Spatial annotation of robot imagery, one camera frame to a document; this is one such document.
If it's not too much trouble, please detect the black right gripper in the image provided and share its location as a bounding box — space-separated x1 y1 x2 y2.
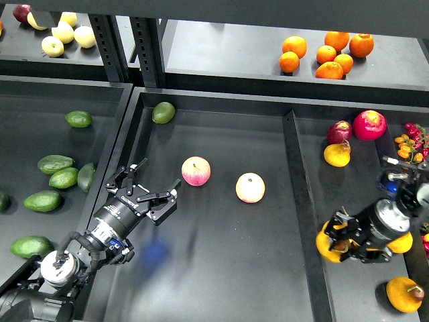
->
324 199 411 264

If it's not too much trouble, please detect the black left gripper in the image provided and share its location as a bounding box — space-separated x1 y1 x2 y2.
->
95 158 182 239

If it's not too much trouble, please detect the dark green avocado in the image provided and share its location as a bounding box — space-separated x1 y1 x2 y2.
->
10 235 54 259

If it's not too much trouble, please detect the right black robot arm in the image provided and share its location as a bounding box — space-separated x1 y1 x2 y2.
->
316 156 428 264

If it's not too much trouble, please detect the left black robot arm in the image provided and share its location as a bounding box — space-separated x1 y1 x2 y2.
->
1 159 181 321

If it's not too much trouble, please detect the green avocado at tray corner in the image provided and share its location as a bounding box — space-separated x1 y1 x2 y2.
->
151 101 176 124

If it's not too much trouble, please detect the green avocado middle cluster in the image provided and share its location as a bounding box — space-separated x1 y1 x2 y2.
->
49 167 78 189

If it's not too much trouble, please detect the green avocado top left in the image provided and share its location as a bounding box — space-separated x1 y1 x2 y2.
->
65 111 93 128

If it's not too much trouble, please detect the green avocado lower left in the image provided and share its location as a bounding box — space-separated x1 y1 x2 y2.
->
23 190 62 213

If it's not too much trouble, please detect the dark avocado at left edge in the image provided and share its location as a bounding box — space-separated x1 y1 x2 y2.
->
0 191 10 211

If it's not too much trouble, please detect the pale yellow pear right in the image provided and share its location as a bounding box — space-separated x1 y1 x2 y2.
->
74 25 96 49

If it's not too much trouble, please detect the pale yellow pear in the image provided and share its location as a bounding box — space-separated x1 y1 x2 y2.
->
41 36 64 58
74 25 96 49
60 11 77 28
51 21 74 44

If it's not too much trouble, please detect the pale yellow pear front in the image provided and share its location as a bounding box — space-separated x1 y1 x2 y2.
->
41 36 64 58

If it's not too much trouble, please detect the pale yellow pear middle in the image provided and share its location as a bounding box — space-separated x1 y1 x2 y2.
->
51 21 74 44

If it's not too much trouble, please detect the pale yellow pear back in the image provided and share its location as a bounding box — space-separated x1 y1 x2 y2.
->
60 11 77 28

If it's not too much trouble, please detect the pale yellow pear half hidden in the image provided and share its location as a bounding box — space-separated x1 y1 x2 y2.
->
27 12 48 31

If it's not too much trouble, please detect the black right tray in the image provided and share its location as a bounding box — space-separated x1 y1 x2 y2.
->
282 103 428 321

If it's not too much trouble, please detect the black tray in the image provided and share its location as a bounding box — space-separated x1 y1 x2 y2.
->
82 89 330 321
282 103 428 321
1 76 132 281

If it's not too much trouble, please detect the pink red apple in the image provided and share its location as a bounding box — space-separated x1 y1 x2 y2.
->
181 156 211 186

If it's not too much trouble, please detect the black left tray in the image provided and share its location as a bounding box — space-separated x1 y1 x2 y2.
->
1 76 132 281

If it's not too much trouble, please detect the pale pink yellow apple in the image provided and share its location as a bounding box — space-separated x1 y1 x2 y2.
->
235 172 265 203

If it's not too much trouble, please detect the black centre tray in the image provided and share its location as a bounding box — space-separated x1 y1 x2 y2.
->
82 89 330 321

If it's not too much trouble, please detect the cherry tomato bunch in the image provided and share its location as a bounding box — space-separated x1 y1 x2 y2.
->
394 123 428 164

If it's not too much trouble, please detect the bright red apple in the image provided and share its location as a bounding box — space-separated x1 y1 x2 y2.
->
352 110 387 140

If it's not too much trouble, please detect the black shelf upright left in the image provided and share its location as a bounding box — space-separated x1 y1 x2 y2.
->
88 14 130 83

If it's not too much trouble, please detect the black shelf upright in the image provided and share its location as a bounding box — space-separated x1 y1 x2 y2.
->
130 17 166 89
88 14 130 83

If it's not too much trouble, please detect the black shelf upright right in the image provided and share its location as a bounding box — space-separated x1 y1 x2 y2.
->
130 17 166 89

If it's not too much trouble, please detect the orange front bottom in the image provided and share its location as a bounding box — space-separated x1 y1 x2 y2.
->
315 61 343 80

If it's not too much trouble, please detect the orange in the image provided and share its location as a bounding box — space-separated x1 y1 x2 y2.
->
315 61 343 80
324 31 350 52
282 36 307 59
349 34 375 58
279 51 300 73

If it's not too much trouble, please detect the orange right small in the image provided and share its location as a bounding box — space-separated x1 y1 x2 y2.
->
334 54 354 75

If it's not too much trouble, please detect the orange small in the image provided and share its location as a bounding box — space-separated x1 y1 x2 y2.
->
316 45 337 64
334 54 354 75

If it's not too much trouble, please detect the orange centre small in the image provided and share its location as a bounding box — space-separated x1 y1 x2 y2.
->
316 45 337 64

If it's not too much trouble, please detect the orange lower left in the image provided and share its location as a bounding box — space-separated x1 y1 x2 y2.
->
279 51 300 73

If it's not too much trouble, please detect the orange top right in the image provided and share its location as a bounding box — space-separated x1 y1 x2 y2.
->
349 34 375 58

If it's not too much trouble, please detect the orange top centre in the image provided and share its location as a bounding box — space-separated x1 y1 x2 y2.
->
324 31 350 52

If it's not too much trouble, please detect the orange top left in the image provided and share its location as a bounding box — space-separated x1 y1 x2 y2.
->
282 36 307 59

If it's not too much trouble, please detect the dark red apple on shelf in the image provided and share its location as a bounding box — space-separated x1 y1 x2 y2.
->
13 4 31 24

